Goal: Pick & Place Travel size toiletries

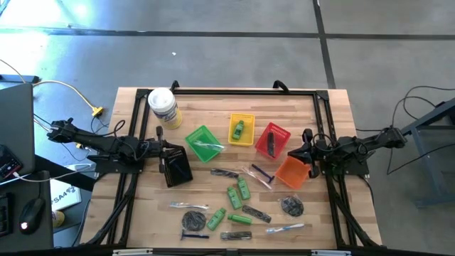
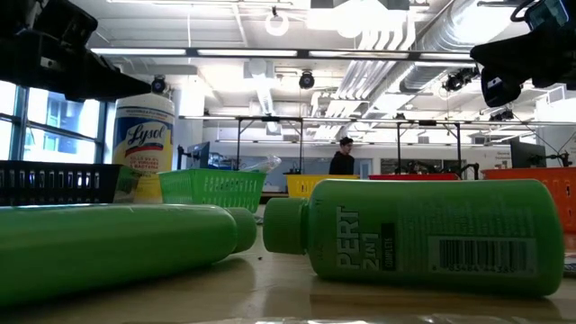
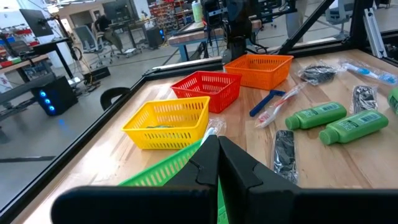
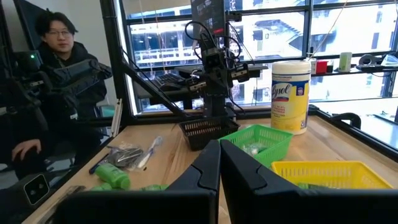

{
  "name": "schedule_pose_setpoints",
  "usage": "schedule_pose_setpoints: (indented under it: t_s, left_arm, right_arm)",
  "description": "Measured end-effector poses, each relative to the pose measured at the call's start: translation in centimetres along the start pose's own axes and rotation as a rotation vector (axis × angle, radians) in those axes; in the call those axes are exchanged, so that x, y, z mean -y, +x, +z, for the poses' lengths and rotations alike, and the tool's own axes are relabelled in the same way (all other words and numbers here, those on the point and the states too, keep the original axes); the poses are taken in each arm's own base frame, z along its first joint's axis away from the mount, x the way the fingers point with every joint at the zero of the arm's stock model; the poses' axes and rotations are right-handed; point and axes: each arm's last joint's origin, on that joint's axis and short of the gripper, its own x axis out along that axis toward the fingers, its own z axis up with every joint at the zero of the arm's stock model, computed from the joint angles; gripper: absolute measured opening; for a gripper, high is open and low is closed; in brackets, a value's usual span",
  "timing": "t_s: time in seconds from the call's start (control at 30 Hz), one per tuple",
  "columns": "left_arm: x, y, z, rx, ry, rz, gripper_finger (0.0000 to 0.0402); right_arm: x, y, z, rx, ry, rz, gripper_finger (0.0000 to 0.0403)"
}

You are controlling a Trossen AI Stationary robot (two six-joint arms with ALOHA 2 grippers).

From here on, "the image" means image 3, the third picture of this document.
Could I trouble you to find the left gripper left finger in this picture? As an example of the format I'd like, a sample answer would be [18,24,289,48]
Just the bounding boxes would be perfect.
[51,135,220,224]

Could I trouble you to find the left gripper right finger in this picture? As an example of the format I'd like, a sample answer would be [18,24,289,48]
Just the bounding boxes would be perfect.
[219,136,398,224]

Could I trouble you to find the red white toothbrush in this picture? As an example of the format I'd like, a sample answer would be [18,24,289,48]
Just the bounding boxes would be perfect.
[254,81,308,129]

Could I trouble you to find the black comb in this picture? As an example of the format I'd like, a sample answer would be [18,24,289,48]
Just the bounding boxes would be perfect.
[349,84,379,115]
[272,129,300,185]

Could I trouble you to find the orange plastic basket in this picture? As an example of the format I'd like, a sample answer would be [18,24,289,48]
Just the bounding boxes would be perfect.
[223,54,295,91]

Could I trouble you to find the black hair ties pack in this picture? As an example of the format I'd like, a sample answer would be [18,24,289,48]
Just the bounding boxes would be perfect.
[297,62,341,86]

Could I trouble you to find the green plastic basket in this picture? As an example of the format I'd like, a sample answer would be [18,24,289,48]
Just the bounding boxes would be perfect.
[118,139,230,224]

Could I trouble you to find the yellow plastic basket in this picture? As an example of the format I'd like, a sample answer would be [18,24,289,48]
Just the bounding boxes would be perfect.
[121,95,211,151]

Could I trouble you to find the blue disposable razor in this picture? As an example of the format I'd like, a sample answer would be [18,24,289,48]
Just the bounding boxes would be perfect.
[249,89,287,118]

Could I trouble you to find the red plastic basket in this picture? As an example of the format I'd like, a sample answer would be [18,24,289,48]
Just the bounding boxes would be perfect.
[170,70,243,114]

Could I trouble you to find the black floor box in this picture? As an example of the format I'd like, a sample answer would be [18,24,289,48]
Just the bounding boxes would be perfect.
[83,65,111,84]

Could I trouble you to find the black computer tower blue lights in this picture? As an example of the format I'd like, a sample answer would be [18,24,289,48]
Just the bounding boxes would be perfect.
[30,76,79,116]

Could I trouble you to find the blue white wrapped toothbrush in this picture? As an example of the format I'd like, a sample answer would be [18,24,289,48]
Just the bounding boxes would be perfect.
[340,58,398,86]

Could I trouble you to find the grey office chair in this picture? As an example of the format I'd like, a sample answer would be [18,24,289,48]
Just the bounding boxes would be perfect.
[73,24,109,68]

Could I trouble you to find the person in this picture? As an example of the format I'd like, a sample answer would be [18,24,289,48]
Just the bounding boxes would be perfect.
[94,14,125,54]

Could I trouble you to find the wooden background table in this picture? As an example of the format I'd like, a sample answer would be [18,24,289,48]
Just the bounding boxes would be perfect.
[167,19,262,62]

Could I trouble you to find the black monitor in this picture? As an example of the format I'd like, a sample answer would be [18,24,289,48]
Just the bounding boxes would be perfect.
[102,0,131,21]
[19,8,54,38]

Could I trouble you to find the white wipes canister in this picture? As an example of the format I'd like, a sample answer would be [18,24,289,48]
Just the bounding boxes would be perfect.
[192,0,203,23]

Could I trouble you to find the black frame handle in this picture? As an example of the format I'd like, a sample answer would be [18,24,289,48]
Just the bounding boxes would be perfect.
[99,86,132,112]

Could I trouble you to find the black aluminium rig frame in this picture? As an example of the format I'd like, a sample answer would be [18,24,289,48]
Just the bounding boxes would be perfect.
[0,0,398,224]

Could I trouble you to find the silver aluminium bracket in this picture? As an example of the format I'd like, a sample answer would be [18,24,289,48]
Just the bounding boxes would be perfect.
[362,7,388,58]

